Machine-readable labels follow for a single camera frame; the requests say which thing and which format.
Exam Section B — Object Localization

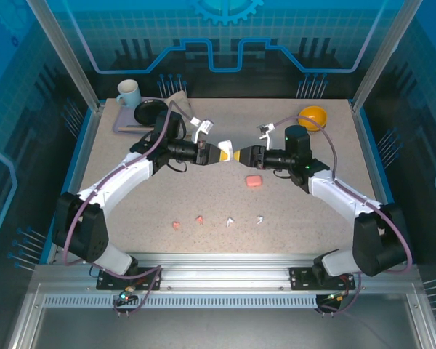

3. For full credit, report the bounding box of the slotted grey cable duct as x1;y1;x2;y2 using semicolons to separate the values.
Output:
42;294;320;310

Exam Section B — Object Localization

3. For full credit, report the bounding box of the lavender tray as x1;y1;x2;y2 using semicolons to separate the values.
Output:
112;97;168;135

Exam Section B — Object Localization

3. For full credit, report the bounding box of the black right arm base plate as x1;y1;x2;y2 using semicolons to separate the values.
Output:
288;267;361;292

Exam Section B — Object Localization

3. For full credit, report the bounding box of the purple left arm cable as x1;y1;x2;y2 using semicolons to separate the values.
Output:
60;100;201;317

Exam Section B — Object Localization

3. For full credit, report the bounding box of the black plate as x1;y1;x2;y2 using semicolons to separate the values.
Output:
133;100;168;126

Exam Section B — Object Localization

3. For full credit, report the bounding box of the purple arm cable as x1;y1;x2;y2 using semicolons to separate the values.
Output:
270;115;413;317
60;100;201;317

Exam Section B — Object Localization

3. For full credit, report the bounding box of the light blue mug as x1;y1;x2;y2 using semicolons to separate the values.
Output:
116;79;142;109

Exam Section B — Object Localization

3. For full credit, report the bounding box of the aluminium frame post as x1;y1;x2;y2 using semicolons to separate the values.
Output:
25;0;105;114
350;0;424;113

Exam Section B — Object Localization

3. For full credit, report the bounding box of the aluminium mounting rail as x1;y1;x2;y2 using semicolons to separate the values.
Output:
34;252;422;292

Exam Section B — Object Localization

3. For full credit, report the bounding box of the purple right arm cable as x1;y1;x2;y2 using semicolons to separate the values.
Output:
270;115;413;317

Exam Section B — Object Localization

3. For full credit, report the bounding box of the yellow bowl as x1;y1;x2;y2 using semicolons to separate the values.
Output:
298;105;328;132

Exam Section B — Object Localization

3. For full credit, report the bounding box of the beige cloth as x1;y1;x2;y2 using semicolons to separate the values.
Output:
165;89;195;117

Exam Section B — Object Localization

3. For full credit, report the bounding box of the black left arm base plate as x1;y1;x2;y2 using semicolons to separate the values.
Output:
95;267;164;292

